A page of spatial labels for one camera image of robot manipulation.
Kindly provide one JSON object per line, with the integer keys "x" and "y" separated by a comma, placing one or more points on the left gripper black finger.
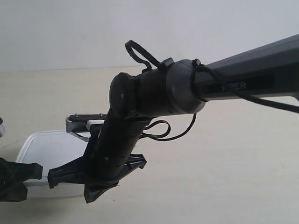
{"x": 23, "y": 171}

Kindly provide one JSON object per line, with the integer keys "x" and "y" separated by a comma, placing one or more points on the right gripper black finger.
{"x": 72, "y": 172}

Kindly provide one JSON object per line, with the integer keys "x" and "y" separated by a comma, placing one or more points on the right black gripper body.
{"x": 110, "y": 159}

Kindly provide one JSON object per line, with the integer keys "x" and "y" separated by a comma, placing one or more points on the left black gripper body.
{"x": 12, "y": 188}

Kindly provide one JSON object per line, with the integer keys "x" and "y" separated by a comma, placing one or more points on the white lidded plastic container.
{"x": 51, "y": 149}

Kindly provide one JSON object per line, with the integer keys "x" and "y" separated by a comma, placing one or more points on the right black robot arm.
{"x": 166, "y": 88}

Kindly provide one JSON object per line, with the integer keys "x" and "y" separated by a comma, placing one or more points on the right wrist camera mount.
{"x": 83, "y": 126}

